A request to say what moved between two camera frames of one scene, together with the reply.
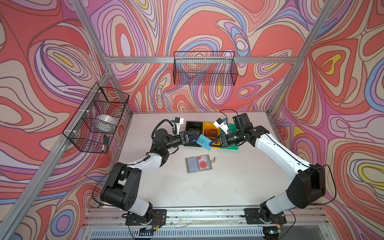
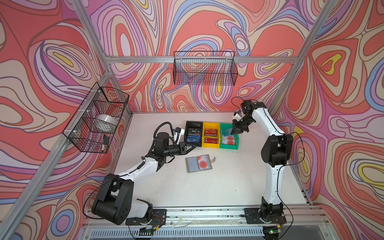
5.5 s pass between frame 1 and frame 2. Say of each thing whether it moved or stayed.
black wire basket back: stayed
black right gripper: moved
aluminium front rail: stayed
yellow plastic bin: stayed
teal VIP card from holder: moved
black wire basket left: stayed
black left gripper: moved
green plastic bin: stayed
